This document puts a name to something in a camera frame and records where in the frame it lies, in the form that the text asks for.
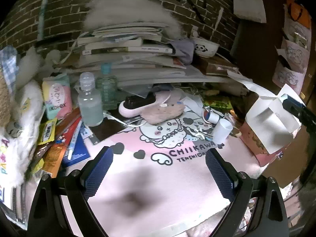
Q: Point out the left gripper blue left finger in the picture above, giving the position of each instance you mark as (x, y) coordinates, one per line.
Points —
(93, 173)

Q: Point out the clear bottle with liquid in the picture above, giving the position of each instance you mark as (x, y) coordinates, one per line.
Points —
(90, 100)

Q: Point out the brown wooden drawer box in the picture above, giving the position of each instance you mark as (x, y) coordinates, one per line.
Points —
(215, 66)

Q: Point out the purple cloth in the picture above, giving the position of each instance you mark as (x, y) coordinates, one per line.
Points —
(184, 50)

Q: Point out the stack of books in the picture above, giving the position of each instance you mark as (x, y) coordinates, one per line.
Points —
(130, 51)

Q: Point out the green bottle blue cap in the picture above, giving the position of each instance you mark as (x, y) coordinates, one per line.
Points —
(106, 83)

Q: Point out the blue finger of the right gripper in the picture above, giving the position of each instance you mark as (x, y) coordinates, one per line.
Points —
(299, 110)

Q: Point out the pink Kotex pack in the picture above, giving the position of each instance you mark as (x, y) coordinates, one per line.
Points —
(57, 96)

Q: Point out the white cylinder cup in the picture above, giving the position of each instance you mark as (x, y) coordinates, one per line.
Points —
(221, 131)

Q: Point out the pink hair brush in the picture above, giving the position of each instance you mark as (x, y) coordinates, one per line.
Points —
(133, 106)

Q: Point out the white shelf board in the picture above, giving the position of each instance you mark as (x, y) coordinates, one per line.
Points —
(200, 79)

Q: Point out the pink hanging wall organizer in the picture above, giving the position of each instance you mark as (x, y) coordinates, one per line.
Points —
(293, 55)

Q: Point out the blue booklet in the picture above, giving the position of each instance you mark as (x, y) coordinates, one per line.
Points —
(80, 154)

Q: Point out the pink cartoon storage box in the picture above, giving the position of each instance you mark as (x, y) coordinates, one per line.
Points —
(256, 147)

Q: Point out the white cardboard box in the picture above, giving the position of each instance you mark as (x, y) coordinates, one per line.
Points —
(273, 125)

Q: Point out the white fluffy fur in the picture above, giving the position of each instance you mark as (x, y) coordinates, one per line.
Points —
(104, 13)

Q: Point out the pink desk mat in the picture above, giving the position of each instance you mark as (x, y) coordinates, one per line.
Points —
(158, 183)

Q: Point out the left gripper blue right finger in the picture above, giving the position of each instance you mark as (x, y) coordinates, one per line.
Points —
(223, 173)

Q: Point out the panda ceramic bowl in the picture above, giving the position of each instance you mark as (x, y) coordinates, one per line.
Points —
(205, 48)

